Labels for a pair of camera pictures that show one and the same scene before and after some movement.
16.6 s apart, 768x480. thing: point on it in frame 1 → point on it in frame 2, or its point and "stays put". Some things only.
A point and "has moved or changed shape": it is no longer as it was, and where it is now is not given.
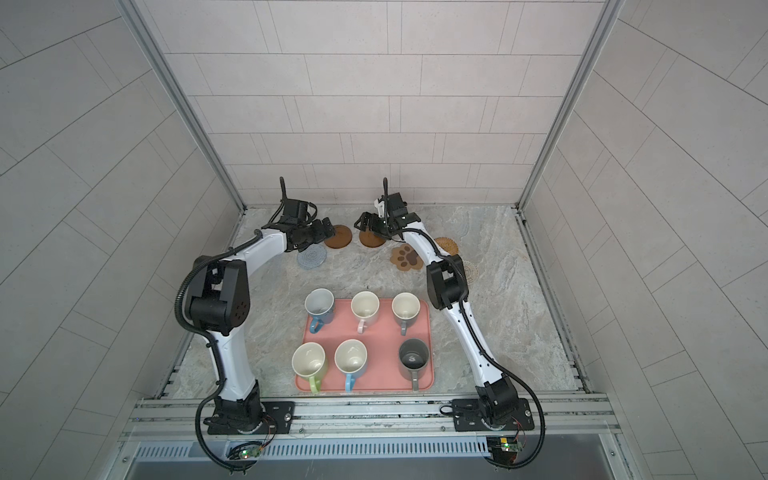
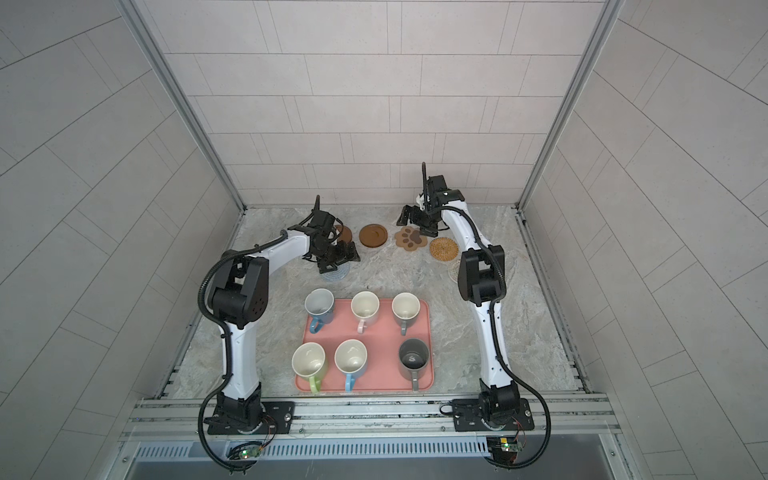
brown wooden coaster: (370, 239) stays put
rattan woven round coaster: (448, 245) stays put
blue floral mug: (320, 305) stays put
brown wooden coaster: (341, 238) stays put
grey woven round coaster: (312, 257) has moved or changed shape
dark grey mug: (413, 356) stays put
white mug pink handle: (365, 305) stays put
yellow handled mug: (309, 360) stays put
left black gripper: (320, 233) → (342, 255)
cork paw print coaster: (405, 258) has moved or changed shape
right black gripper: (379, 226) → (410, 210)
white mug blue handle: (350, 357) stays put
